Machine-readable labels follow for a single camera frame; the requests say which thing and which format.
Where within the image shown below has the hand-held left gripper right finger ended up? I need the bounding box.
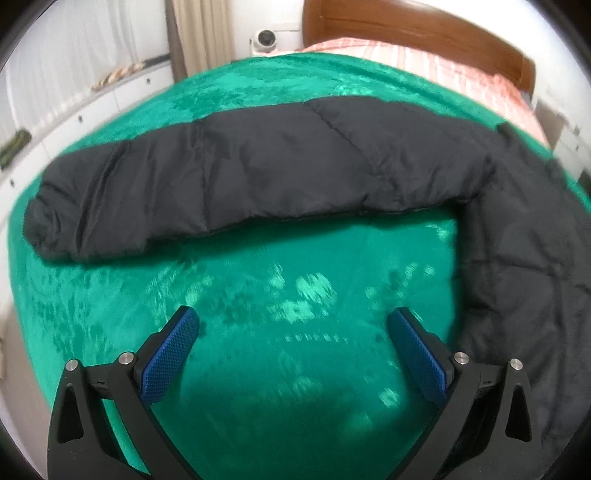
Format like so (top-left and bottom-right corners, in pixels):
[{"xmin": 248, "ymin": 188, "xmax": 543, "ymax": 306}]
[{"xmin": 387, "ymin": 307, "xmax": 543, "ymax": 480}]

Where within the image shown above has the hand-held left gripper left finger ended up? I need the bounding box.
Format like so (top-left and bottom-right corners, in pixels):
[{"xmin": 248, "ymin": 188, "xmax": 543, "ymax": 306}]
[{"xmin": 46, "ymin": 305, "xmax": 200, "ymax": 480}]

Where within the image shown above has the black puffer jacket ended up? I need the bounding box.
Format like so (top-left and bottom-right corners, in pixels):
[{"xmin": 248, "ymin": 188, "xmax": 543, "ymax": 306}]
[{"xmin": 24, "ymin": 96, "xmax": 591, "ymax": 462}]

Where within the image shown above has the green plush blanket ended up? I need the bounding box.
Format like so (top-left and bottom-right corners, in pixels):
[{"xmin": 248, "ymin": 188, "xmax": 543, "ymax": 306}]
[{"xmin": 7, "ymin": 52, "xmax": 587, "ymax": 480}]

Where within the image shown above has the white low cabinet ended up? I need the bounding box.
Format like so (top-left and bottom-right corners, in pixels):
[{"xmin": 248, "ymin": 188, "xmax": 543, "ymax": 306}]
[{"xmin": 0, "ymin": 58, "xmax": 178, "ymax": 222}]

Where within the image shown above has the small green item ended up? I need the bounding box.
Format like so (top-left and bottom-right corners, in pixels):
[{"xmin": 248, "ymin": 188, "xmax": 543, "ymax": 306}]
[{"xmin": 0, "ymin": 129, "xmax": 31, "ymax": 168}]

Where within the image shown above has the pink striped bedsheet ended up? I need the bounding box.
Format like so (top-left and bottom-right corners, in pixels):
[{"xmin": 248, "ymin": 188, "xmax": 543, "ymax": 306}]
[{"xmin": 295, "ymin": 37, "xmax": 552, "ymax": 151}]

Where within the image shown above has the beige curtain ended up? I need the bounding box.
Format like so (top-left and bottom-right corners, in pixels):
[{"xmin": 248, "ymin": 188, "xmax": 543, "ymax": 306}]
[{"xmin": 166, "ymin": 0, "xmax": 234, "ymax": 80}]

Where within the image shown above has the white sheer curtain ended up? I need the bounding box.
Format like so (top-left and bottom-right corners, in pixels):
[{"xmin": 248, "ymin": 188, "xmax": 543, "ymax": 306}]
[{"xmin": 0, "ymin": 0, "xmax": 176, "ymax": 139}]

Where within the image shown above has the wooden headboard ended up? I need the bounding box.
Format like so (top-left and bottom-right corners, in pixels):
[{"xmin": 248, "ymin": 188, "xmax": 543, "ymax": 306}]
[{"xmin": 302, "ymin": 0, "xmax": 537, "ymax": 100}]

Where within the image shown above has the braided rope item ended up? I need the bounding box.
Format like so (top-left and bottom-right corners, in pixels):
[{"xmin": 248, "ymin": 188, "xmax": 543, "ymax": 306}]
[{"xmin": 91, "ymin": 62, "xmax": 145, "ymax": 91}]

